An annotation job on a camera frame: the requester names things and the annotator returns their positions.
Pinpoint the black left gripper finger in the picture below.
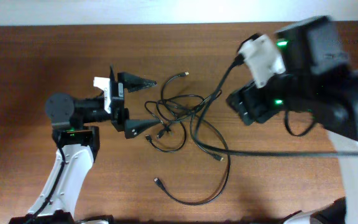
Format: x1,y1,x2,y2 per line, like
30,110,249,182
117,72,157,93
124,119,161,139

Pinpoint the black USB cable short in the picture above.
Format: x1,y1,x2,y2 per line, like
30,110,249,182
145,120,188,153

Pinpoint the black USB cable long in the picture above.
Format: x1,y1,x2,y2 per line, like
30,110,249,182
153,113,231,206

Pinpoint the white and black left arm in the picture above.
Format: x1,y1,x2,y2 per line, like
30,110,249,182
10,72,159,223

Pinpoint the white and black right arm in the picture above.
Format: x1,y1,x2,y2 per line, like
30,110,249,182
226,16,358,223

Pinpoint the black base bracket left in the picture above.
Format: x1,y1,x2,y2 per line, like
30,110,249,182
75,215,114,224

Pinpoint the grey base bracket right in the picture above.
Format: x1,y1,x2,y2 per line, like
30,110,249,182
282,211,311,224

